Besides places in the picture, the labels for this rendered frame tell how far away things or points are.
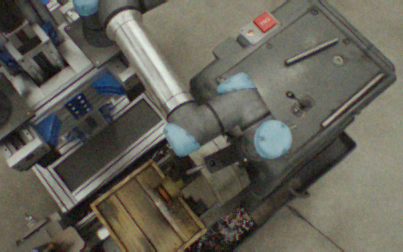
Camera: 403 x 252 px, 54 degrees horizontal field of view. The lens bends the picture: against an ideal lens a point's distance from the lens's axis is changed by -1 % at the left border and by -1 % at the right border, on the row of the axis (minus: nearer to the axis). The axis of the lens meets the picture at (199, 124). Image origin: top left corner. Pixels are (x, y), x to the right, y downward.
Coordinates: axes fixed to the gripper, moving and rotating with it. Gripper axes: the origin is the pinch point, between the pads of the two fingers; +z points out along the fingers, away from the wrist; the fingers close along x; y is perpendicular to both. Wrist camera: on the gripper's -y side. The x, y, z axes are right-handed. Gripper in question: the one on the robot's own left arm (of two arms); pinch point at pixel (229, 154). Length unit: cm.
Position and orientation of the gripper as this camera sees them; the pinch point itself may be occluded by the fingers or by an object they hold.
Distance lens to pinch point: 115.1
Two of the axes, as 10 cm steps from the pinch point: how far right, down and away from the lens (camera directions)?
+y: 9.1, -3.8, 1.8
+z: -1.4, 1.4, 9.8
